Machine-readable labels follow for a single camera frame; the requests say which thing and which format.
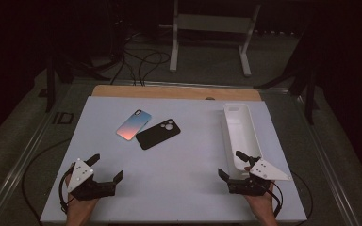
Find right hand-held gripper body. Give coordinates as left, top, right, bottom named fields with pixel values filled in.
left=227, top=158, right=292, bottom=197

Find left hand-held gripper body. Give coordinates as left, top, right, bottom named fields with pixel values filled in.
left=66, top=158, right=118, bottom=202

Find white plastic bin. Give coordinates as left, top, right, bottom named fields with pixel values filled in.
left=222, top=103, right=264, bottom=173

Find blue pink gradient phone case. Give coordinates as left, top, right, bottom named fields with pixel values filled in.
left=116, top=108, right=154, bottom=141

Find black phone case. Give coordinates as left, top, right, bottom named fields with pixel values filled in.
left=135, top=118, right=182, bottom=151

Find person's left hand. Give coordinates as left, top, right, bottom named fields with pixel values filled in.
left=65, top=173, right=100, bottom=220

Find person's right hand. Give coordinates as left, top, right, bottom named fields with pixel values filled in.
left=244, top=183, right=279, bottom=220

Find white table board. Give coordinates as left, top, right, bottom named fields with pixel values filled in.
left=40, top=95, right=308, bottom=224

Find black stand legs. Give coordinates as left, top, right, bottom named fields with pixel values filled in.
left=45, top=56, right=111, bottom=113
left=254, top=62, right=321, bottom=126

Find white metal stand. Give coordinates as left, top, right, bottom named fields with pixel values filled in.
left=169, top=0, right=262, bottom=78

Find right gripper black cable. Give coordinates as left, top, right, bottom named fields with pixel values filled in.
left=265, top=182, right=285, bottom=218

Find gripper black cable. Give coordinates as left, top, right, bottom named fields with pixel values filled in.
left=58, top=164, right=76, bottom=215
left=265, top=182, right=285, bottom=218

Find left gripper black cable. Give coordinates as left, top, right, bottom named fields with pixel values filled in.
left=58, top=164, right=76, bottom=215

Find black floor cable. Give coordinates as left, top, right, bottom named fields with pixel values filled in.
left=21, top=137, right=74, bottom=225
left=291, top=170, right=314, bottom=226

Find metal floor rail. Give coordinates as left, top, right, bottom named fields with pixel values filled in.
left=0, top=106, right=74, bottom=225
left=293, top=92, right=362, bottom=226

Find black floor cables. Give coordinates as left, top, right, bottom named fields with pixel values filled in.
left=109, top=31, right=173, bottom=87

